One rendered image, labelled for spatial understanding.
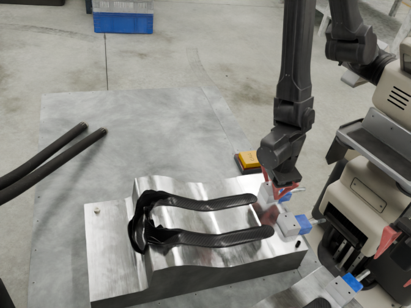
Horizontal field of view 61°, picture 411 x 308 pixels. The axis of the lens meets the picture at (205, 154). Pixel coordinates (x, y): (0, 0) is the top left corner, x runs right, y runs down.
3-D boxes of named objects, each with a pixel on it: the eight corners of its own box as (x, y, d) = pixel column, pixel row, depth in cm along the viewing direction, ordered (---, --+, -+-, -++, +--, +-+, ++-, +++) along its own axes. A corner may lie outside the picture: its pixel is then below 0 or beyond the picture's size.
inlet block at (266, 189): (297, 189, 102) (303, 175, 98) (306, 201, 98) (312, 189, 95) (256, 195, 98) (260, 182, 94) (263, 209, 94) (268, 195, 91)
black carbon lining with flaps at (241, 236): (252, 195, 97) (259, 171, 91) (276, 244, 86) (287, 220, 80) (123, 214, 87) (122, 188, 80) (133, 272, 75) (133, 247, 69)
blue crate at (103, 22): (148, 19, 403) (149, 0, 388) (153, 35, 373) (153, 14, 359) (93, 18, 387) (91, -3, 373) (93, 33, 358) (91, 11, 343)
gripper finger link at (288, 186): (268, 208, 90) (277, 183, 84) (257, 187, 95) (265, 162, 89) (292, 203, 92) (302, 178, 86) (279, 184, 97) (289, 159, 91)
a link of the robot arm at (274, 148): (316, 106, 76) (282, 98, 81) (286, 125, 69) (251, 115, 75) (312, 154, 82) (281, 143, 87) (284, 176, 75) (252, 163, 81)
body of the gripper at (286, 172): (277, 187, 84) (285, 164, 80) (260, 158, 92) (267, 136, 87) (301, 183, 86) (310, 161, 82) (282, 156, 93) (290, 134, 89)
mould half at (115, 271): (257, 193, 107) (268, 161, 99) (297, 269, 89) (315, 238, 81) (86, 218, 93) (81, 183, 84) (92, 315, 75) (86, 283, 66)
